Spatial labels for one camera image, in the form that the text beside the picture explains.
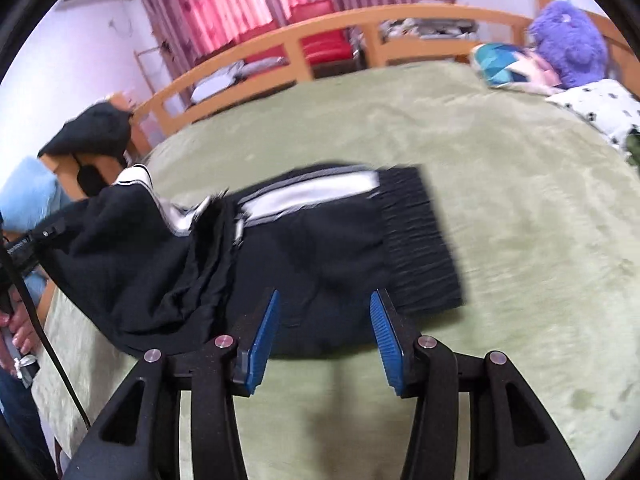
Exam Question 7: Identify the wooden coat rack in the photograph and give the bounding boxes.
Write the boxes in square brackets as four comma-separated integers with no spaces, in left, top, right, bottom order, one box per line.
[134,35,171,111]

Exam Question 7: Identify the pink striped curtain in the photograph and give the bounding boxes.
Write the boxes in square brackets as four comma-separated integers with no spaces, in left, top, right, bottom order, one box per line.
[130,0,418,68]

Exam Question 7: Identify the person's blue jeans leg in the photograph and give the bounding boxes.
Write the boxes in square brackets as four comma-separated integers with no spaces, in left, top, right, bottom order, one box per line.
[0,360,58,480]

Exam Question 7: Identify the geometric patterned pillow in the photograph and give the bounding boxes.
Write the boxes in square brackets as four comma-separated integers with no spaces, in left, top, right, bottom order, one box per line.
[470,42,563,93]

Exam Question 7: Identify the person's left hand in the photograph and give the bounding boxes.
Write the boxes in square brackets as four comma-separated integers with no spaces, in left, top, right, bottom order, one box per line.
[0,302,40,361]

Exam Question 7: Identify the black cable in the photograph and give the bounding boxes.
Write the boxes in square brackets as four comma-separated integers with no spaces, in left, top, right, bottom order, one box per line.
[0,245,93,428]

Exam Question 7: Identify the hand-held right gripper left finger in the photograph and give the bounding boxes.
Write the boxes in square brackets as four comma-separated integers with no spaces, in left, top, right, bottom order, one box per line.
[62,287,281,480]

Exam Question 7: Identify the purple plush toy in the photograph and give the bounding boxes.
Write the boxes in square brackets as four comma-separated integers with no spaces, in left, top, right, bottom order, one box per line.
[529,0,610,90]

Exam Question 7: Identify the black pants with white stripes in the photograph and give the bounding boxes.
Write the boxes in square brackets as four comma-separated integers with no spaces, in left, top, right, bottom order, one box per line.
[31,162,463,361]

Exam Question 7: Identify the black garment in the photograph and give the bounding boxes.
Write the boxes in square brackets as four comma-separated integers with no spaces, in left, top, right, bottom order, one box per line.
[37,102,133,168]

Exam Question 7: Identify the light blue fleece towel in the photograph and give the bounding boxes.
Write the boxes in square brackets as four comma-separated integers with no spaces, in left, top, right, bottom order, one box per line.
[0,156,73,233]

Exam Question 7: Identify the wooden bed frame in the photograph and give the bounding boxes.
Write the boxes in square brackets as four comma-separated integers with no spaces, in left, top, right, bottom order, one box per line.
[37,0,633,321]

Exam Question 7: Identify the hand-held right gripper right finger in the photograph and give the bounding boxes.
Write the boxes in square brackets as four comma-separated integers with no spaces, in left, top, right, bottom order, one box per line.
[369,289,586,480]

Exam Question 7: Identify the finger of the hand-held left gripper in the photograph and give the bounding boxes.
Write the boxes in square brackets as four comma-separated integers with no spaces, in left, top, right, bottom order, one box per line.
[27,214,71,261]

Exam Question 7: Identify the red chair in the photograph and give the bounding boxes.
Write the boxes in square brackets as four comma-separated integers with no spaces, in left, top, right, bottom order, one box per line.
[237,30,301,63]
[290,0,351,63]

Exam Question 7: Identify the pile of papers and boxes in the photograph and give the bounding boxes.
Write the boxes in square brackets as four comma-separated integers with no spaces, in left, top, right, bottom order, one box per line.
[380,0,481,41]

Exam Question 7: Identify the white floral pillow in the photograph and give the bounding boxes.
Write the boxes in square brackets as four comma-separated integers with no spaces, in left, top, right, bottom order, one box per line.
[545,79,640,153]

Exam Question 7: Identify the green bed blanket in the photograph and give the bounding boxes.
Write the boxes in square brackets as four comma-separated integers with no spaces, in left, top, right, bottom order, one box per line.
[30,62,640,480]

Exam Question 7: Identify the white folded cloth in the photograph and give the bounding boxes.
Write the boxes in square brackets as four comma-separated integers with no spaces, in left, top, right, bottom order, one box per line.
[192,57,288,103]

